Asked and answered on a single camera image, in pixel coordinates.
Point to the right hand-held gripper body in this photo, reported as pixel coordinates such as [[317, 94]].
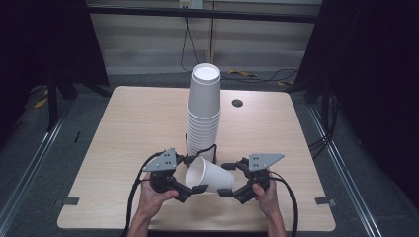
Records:
[[262, 161]]

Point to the black horizontal bar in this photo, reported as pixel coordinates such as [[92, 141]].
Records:
[[164, 12]]

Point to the small black tape strip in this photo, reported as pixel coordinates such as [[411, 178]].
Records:
[[77, 137]]

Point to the single white paper cup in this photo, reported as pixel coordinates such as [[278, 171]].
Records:
[[210, 177]]

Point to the person's left hand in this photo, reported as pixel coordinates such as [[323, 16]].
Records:
[[151, 202]]

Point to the stack of white paper cups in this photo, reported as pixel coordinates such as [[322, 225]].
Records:
[[203, 98]]

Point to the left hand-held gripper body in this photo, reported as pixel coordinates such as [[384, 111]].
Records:
[[164, 163]]

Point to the black stand leg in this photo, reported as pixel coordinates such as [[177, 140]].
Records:
[[52, 105]]

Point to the person's right hand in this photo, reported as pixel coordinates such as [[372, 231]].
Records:
[[268, 202]]

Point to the yellow floor tape scrap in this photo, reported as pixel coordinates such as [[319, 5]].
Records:
[[41, 103], [238, 72], [285, 83]]

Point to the black curtain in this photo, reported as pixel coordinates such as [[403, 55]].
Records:
[[39, 42], [372, 82]]

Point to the black table grommet hole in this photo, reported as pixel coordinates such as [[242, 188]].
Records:
[[237, 103]]

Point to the metal floor rail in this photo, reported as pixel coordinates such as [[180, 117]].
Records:
[[36, 158], [342, 174]]

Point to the grey tape piece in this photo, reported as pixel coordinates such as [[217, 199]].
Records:
[[70, 201], [326, 201]]

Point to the thin vertical pole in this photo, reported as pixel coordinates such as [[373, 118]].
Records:
[[212, 33]]

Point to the white wall socket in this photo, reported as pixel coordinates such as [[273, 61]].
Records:
[[190, 3]]

